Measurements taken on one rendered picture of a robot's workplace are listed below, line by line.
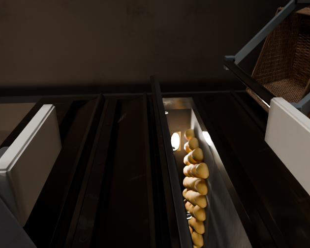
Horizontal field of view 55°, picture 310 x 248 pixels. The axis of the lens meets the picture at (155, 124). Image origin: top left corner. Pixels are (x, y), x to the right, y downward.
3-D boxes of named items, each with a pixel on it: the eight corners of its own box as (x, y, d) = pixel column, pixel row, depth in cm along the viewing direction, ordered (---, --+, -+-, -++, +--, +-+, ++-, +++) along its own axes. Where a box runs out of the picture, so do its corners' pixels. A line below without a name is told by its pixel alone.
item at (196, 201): (202, 262, 162) (192, 263, 162) (189, 203, 206) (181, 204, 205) (209, 168, 137) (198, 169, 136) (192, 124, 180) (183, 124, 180)
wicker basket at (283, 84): (346, 132, 132) (285, 134, 131) (288, 90, 183) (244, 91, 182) (381, 16, 111) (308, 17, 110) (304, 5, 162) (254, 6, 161)
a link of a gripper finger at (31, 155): (23, 230, 12) (5, 231, 12) (62, 148, 19) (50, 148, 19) (8, 170, 11) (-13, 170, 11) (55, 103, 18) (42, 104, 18)
